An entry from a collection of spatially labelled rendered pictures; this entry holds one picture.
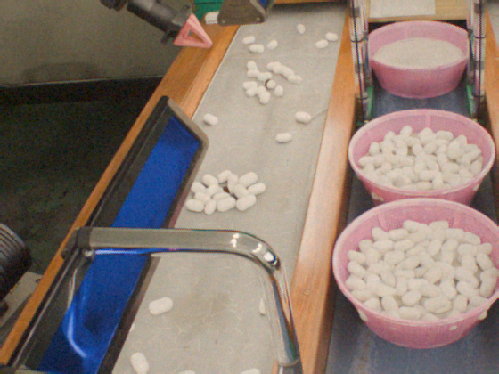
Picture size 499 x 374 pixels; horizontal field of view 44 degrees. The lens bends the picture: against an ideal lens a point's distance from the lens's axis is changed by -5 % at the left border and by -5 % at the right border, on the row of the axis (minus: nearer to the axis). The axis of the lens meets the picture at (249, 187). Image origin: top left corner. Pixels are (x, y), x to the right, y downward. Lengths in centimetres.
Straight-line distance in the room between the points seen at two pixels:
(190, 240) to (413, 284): 52
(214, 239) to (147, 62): 267
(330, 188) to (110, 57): 222
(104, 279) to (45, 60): 289
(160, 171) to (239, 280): 39
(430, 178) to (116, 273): 73
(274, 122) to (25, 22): 218
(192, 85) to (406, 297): 80
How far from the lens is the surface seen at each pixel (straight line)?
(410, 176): 117
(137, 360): 92
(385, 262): 101
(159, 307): 98
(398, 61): 156
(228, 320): 96
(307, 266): 98
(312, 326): 90
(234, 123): 139
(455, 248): 104
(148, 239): 52
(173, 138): 70
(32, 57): 344
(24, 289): 157
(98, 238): 54
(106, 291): 55
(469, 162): 121
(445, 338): 96
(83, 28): 321
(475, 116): 138
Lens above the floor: 144
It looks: 36 degrees down
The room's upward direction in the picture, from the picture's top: 12 degrees counter-clockwise
